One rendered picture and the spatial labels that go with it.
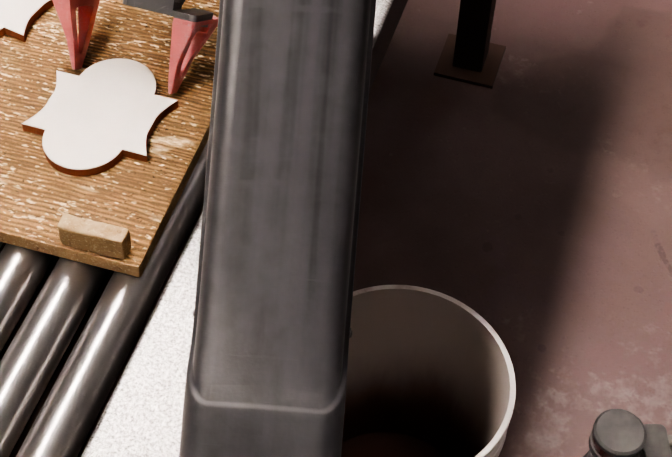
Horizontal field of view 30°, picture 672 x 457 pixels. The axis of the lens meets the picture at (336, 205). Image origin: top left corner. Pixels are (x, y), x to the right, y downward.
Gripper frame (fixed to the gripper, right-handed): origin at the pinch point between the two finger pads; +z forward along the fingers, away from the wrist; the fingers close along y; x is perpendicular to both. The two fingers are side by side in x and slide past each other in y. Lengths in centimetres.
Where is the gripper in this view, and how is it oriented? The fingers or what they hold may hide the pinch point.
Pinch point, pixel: (125, 72)
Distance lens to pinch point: 118.0
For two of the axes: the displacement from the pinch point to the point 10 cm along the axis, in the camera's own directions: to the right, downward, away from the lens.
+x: 2.6, -2.1, 9.4
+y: 9.5, 2.5, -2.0
